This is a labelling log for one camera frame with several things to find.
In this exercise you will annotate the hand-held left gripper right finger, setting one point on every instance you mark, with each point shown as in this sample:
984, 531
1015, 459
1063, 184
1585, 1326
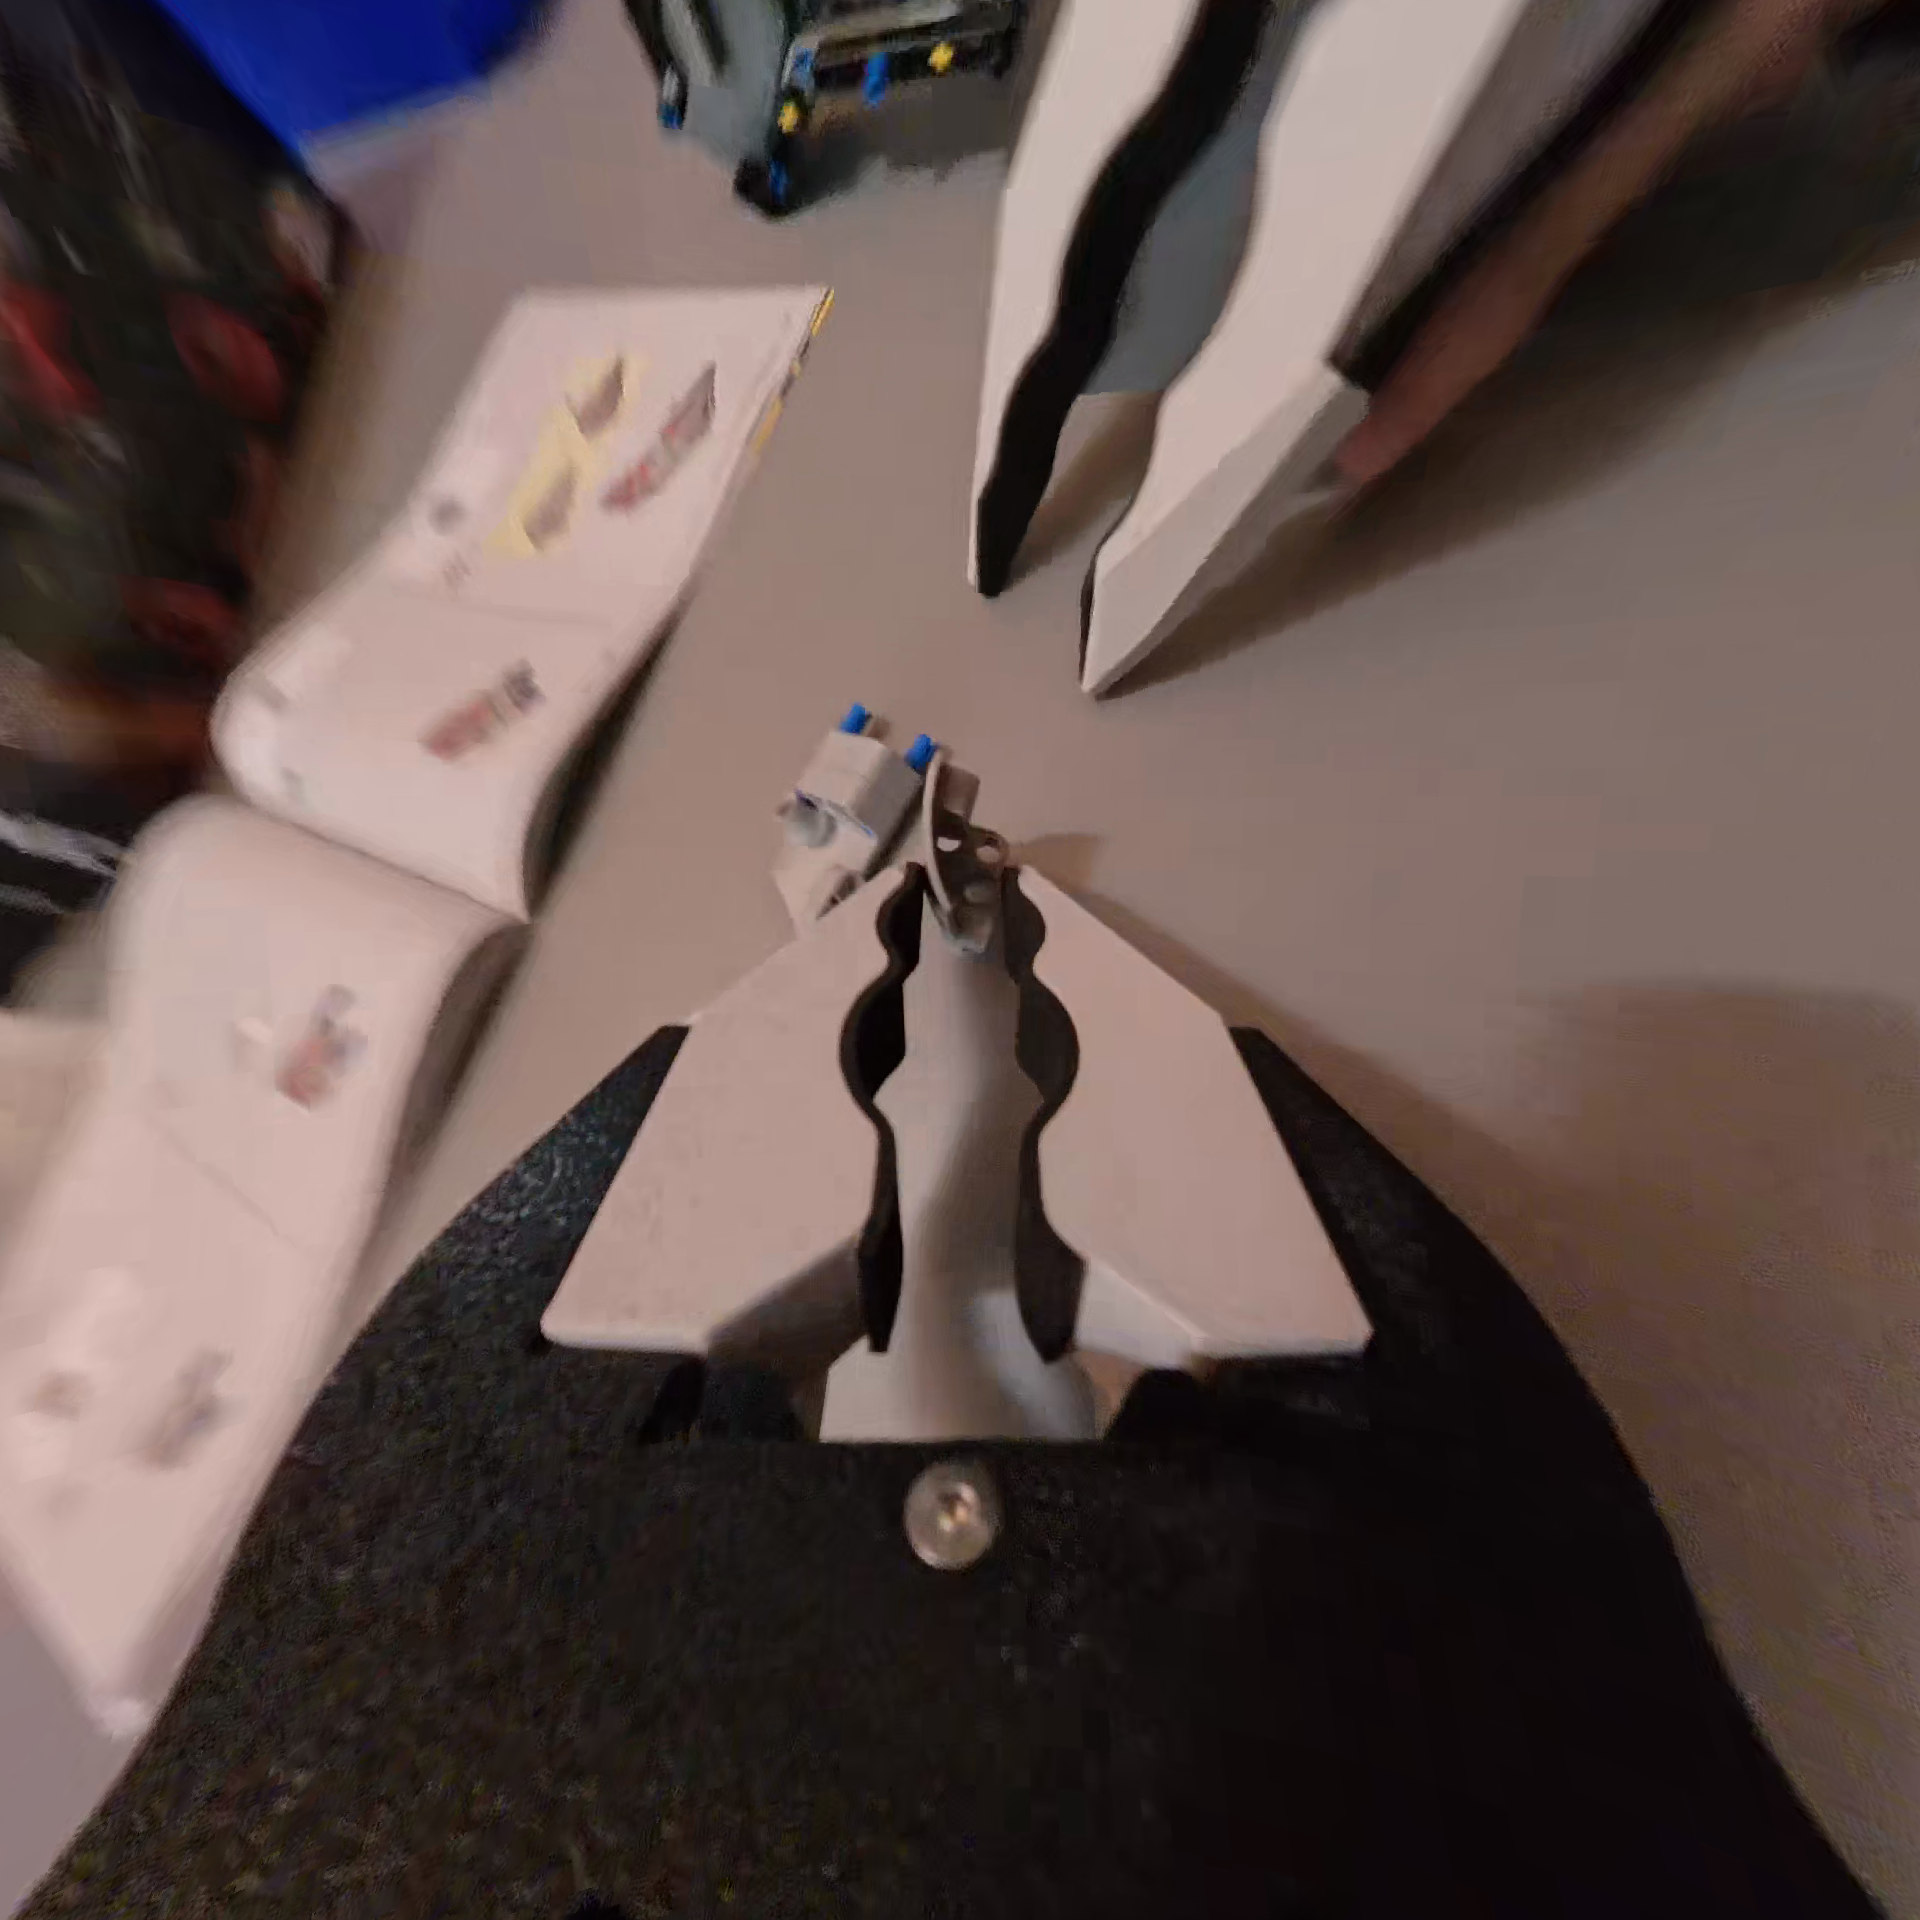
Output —
1201, 1201

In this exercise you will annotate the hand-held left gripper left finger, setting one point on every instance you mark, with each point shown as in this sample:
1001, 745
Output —
704, 1201

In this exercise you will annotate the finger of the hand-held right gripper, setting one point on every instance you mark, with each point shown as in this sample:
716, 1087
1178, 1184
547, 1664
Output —
1350, 182
1066, 182

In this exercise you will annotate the grey brick assembly blue pins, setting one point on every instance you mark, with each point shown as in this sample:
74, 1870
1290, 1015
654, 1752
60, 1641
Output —
855, 786

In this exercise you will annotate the grey desk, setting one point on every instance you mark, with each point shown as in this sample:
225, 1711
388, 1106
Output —
1500, 826

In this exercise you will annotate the person's right hand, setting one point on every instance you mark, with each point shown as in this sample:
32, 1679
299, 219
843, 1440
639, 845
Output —
1723, 182

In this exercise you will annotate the black toy vehicle model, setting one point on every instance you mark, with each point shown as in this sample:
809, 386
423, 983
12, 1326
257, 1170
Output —
839, 89

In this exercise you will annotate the open building instruction booklet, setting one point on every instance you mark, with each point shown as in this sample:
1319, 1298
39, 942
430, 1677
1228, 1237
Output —
495, 600

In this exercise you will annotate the blue plastic bin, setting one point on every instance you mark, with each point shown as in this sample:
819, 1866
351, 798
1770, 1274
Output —
346, 59

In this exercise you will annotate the black toy set box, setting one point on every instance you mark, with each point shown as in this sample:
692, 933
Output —
148, 450

